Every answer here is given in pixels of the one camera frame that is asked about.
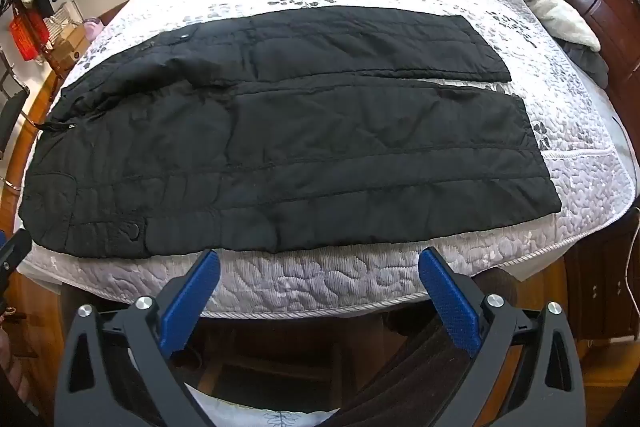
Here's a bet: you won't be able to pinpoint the white cable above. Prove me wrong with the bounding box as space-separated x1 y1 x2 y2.
620 207 640 298

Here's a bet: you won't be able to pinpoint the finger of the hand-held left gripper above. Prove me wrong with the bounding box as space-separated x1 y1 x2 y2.
0 229 32 308

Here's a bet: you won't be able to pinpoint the black quilted pants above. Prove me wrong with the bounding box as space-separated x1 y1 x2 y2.
19 5 563 260

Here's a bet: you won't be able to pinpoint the wire rack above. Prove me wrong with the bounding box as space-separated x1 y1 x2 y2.
45 2 76 38

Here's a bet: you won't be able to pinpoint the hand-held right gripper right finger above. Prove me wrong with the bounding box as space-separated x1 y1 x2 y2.
417 247 587 427

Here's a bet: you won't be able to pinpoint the dark grey garment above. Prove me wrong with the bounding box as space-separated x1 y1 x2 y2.
510 0 608 88

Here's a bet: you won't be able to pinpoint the cream fleece blanket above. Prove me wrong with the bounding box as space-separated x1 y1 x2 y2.
522 0 601 52

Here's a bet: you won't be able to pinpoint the dark wooden nightstand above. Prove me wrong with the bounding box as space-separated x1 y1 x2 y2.
565 217 640 340

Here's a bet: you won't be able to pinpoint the black folding chair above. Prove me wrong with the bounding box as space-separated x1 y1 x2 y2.
0 72 31 158

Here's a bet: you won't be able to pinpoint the grey floral quilted bedspread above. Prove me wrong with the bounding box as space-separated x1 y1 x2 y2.
30 0 638 320

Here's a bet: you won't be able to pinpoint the red basket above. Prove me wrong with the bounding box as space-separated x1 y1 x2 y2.
10 7 51 62

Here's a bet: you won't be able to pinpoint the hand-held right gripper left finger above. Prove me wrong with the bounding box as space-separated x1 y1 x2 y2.
52 248 223 427

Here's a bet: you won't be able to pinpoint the cardboard box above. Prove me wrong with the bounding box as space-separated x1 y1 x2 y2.
50 32 91 64

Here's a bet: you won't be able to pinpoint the wooden bed frame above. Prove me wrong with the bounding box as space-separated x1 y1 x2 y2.
2 62 68 212

